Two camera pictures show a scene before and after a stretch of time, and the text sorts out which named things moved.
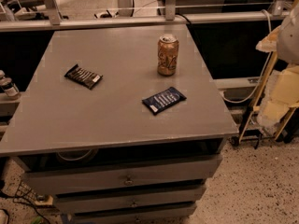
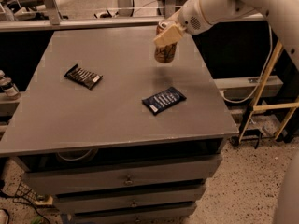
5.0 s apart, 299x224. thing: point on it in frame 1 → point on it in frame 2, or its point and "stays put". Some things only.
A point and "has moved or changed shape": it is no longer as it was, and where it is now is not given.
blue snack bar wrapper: x=163 y=100 stays put
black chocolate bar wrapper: x=83 y=77 stays put
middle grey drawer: x=83 y=203 stays put
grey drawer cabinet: x=120 y=124 stays put
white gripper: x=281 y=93 → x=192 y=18
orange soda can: x=167 y=54 has moved or changed shape
